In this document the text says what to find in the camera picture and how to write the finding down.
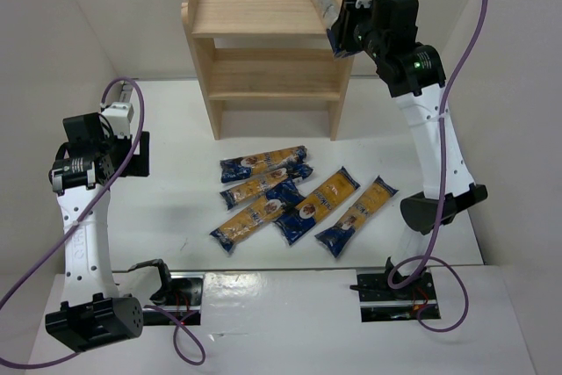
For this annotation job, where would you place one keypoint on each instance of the front left spaghetti bag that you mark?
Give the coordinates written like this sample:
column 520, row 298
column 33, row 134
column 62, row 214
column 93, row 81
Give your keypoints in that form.
column 271, row 205

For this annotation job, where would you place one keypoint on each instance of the middle spaghetti bag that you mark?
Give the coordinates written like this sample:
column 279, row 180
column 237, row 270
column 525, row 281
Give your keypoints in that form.
column 316, row 206

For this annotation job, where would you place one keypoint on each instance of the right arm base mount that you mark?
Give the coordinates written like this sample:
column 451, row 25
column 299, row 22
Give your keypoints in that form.
column 378, row 302

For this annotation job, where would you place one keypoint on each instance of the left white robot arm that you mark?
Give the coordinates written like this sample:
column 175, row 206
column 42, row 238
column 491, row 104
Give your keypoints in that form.
column 95, row 311

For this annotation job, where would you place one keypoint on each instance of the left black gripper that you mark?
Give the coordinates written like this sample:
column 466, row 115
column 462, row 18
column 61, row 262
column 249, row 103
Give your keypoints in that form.
column 140, row 154

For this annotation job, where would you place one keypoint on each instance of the clear back spaghetti bag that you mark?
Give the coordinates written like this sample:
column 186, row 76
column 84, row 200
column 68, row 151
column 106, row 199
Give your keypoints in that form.
column 328, row 12

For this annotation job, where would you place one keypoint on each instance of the wooden three-tier shelf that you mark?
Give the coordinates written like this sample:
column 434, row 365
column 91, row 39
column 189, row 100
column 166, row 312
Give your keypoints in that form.
column 269, row 53

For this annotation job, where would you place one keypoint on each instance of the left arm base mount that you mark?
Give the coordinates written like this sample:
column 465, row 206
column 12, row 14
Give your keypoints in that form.
column 184, row 300

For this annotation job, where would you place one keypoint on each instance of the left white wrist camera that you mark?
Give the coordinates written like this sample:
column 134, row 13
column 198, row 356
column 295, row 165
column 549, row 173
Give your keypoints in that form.
column 119, row 115

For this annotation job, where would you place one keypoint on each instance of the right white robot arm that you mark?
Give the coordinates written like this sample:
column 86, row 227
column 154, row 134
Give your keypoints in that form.
column 386, row 31

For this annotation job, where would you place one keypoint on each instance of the far right spaghetti bag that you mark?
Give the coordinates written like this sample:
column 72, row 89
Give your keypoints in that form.
column 336, row 238

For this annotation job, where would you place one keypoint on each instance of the top spaghetti bag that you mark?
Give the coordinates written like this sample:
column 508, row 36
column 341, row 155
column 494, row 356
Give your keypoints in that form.
column 245, row 167

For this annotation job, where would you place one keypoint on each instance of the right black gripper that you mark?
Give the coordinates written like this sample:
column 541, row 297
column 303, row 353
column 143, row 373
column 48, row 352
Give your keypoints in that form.
column 347, row 24

